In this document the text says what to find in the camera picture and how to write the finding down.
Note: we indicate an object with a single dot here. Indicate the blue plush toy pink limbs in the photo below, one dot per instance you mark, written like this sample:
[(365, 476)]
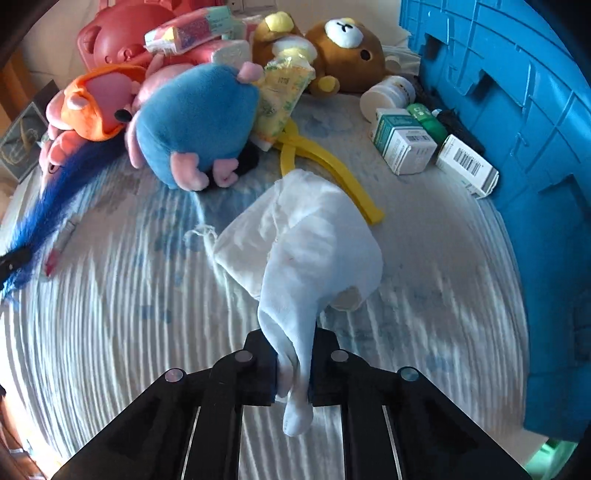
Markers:
[(198, 120)]

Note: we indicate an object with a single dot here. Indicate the pink teal pad pack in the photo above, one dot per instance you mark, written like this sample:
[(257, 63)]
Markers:
[(184, 32)]

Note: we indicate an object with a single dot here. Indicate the red bear-shaped case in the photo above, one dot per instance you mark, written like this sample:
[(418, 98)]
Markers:
[(124, 32)]

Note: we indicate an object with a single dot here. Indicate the brown bear plush toy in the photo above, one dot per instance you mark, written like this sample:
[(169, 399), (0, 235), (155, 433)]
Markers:
[(346, 50)]

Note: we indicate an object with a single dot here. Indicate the pink floral tissue pack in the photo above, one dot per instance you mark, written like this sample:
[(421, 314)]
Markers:
[(226, 50)]

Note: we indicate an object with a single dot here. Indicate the small green bottle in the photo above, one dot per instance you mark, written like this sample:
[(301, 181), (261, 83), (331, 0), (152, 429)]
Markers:
[(422, 117)]

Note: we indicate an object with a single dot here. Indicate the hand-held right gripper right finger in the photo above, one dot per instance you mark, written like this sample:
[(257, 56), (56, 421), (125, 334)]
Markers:
[(323, 369)]

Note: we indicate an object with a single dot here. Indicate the white pill bottle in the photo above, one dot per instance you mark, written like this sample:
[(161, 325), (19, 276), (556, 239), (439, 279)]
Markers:
[(383, 97)]

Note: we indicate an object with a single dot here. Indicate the blue hair strands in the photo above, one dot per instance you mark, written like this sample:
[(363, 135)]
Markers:
[(60, 184)]

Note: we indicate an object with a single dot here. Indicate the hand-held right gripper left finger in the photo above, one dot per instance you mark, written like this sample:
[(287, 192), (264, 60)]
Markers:
[(263, 369)]

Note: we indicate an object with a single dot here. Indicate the green white medicine box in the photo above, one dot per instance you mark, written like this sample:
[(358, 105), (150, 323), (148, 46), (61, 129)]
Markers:
[(401, 138)]

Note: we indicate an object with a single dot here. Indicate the white barcode box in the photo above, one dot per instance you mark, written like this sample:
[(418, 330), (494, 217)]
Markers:
[(466, 166)]

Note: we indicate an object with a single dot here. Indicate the blue plastic crate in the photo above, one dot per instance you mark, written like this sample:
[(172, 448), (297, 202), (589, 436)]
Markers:
[(531, 138)]

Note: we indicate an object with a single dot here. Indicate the small red white tube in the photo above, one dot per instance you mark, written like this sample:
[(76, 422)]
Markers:
[(57, 251)]

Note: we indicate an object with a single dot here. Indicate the yellow plastic tongs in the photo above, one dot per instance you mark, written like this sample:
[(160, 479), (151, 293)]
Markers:
[(323, 154)]

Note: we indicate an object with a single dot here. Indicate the black cloth item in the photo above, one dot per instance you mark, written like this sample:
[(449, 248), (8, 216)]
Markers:
[(461, 131)]

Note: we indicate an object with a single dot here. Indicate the orange pink plush toy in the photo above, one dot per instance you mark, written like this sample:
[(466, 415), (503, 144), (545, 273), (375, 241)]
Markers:
[(92, 106)]

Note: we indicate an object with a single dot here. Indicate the dark blue gift box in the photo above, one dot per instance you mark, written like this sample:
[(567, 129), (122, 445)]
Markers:
[(23, 138)]

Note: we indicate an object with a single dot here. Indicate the striped bedsheet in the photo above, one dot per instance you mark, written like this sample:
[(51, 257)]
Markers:
[(115, 346)]

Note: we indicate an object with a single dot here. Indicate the light brown bear plush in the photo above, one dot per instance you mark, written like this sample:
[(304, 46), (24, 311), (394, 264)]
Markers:
[(277, 34)]

